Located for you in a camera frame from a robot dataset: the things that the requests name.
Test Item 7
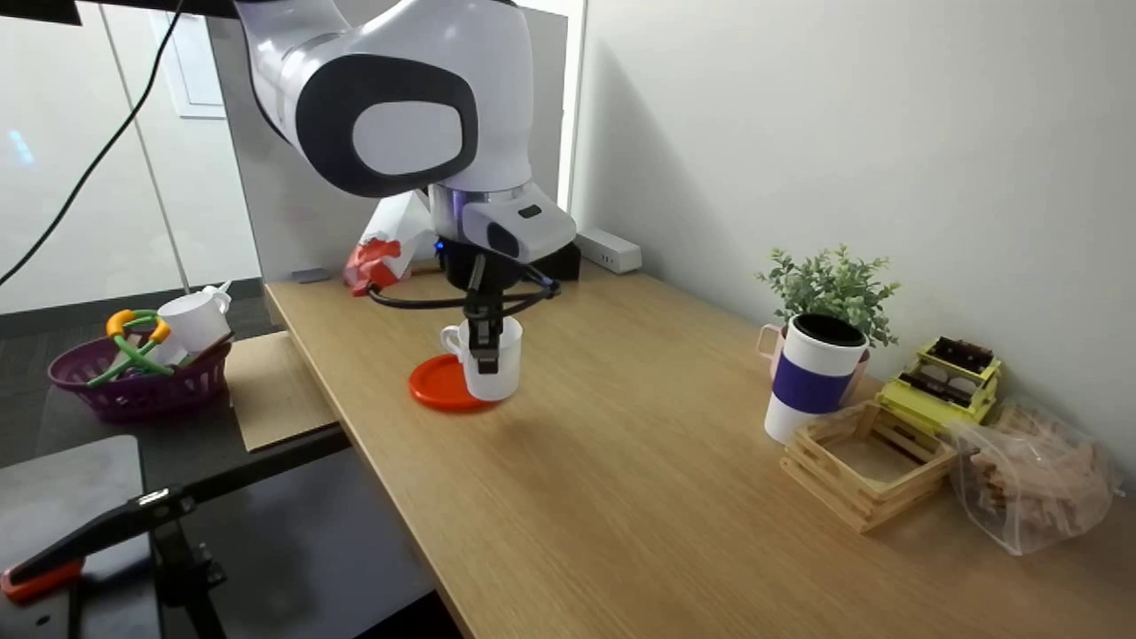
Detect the white rectangular device box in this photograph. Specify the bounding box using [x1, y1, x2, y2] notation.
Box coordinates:
[570, 224, 645, 276]

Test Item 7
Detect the orange round plate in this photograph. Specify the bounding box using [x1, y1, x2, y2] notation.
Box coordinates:
[403, 351, 505, 417]

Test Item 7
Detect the black hanging cable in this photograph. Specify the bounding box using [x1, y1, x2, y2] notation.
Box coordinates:
[0, 0, 193, 291]

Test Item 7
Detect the black open box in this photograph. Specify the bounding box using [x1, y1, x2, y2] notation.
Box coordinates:
[550, 239, 586, 283]

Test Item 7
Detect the orange yellow toy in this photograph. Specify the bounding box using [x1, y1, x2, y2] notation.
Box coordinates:
[103, 304, 173, 347]

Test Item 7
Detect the tan cardboard sheet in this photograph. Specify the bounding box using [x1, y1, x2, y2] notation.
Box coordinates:
[220, 330, 349, 459]

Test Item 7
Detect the white cup with handle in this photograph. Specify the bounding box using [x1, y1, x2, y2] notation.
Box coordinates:
[435, 312, 528, 408]

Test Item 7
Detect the clear bag of wood pieces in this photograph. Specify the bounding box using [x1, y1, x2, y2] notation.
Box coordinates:
[944, 394, 1130, 560]

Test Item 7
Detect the green plant in pink pot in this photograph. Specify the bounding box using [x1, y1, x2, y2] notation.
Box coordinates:
[756, 243, 900, 382]

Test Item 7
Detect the black tripod arm orange handle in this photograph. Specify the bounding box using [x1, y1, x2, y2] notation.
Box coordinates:
[0, 424, 355, 639]

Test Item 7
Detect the white plastic pitcher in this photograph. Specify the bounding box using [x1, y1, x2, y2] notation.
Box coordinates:
[152, 282, 239, 368]

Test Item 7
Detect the black side table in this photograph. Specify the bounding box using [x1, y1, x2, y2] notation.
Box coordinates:
[0, 276, 470, 639]

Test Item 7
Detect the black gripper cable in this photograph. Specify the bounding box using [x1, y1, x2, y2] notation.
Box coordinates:
[364, 259, 559, 315]

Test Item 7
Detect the green plastic toy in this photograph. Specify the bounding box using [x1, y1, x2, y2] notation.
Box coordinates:
[87, 308, 178, 390]

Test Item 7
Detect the purple plastic basket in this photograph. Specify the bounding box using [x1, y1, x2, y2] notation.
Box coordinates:
[42, 335, 239, 425]

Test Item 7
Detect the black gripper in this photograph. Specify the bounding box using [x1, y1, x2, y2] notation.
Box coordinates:
[435, 239, 559, 366]

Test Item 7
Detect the tall white cup blue band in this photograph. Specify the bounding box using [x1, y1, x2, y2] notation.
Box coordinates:
[758, 308, 871, 448]

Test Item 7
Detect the yellow green box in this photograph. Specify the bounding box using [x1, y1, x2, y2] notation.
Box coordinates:
[874, 335, 1007, 433]

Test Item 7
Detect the white red plastic wrap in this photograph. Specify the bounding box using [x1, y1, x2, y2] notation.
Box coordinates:
[342, 192, 439, 299]

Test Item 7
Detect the wooden slat crate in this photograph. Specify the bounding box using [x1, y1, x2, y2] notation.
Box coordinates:
[776, 396, 967, 535]

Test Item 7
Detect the black overhead mount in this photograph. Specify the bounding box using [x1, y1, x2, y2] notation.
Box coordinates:
[0, 0, 246, 27]

